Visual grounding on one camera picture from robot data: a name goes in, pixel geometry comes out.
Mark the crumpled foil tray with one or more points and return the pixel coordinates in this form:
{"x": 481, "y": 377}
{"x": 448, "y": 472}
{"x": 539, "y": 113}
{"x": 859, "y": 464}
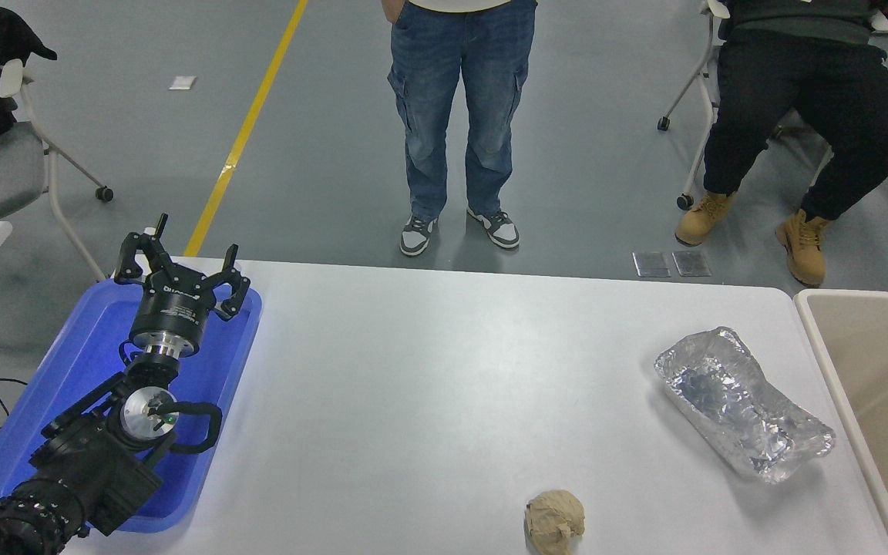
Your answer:
{"x": 737, "y": 401}

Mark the white frame wheeled chair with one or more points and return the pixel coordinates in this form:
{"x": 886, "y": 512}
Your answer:
{"x": 702, "y": 73}

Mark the crumpled tan paper ball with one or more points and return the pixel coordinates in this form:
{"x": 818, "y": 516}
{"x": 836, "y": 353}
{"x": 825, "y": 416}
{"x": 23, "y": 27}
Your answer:
{"x": 556, "y": 520}

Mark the standing person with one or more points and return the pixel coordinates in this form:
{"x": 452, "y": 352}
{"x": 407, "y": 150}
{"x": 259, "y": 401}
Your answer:
{"x": 459, "y": 92}

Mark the metal floor plate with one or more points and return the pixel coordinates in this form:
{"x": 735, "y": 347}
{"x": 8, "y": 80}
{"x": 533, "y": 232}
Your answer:
{"x": 651, "y": 264}
{"x": 692, "y": 264}

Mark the blue plastic tray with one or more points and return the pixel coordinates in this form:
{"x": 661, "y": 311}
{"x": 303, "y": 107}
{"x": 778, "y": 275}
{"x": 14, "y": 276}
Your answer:
{"x": 89, "y": 339}

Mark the large pale bin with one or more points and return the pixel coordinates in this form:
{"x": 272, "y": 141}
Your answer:
{"x": 876, "y": 362}

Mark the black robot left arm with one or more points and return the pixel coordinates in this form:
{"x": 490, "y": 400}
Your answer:
{"x": 82, "y": 462}

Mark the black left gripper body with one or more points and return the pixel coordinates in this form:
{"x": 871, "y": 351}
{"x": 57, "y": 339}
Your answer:
{"x": 172, "y": 312}

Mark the seated person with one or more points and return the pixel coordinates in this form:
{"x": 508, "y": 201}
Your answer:
{"x": 798, "y": 85}

